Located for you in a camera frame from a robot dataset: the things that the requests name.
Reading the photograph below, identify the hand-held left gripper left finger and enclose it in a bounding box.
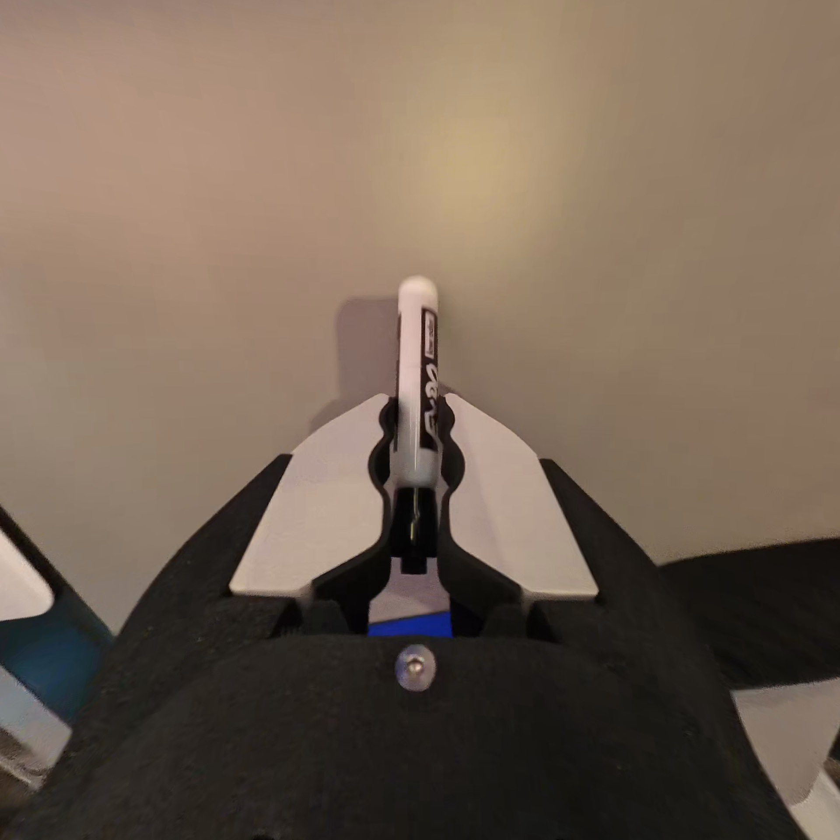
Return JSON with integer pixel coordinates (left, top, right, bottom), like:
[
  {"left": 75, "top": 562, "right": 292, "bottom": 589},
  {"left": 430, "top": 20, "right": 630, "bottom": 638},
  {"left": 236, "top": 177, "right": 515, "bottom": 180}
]
[{"left": 230, "top": 394, "right": 395, "bottom": 601}]

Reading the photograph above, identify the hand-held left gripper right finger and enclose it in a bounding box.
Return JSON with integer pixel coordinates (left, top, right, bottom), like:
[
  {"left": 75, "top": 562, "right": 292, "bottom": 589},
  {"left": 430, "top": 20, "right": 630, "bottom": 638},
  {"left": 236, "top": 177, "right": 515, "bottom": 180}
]
[{"left": 436, "top": 394, "right": 599, "bottom": 601}]

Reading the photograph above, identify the black dry-erase marker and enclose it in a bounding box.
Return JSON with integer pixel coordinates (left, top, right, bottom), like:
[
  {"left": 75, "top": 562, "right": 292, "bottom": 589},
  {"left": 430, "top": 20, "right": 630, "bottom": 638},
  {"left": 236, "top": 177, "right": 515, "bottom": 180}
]
[{"left": 390, "top": 276, "right": 442, "bottom": 575}]

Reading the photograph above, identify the black quilted wrist rest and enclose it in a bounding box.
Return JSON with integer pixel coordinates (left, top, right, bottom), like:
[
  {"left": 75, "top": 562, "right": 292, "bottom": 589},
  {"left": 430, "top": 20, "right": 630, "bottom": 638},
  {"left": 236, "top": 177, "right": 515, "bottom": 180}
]
[{"left": 656, "top": 538, "right": 840, "bottom": 690}]

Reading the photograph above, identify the white and teal object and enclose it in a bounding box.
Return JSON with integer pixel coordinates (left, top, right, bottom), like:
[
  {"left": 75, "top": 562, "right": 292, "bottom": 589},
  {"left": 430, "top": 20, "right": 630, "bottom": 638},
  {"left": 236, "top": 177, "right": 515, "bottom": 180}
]
[{"left": 0, "top": 505, "right": 116, "bottom": 791}]

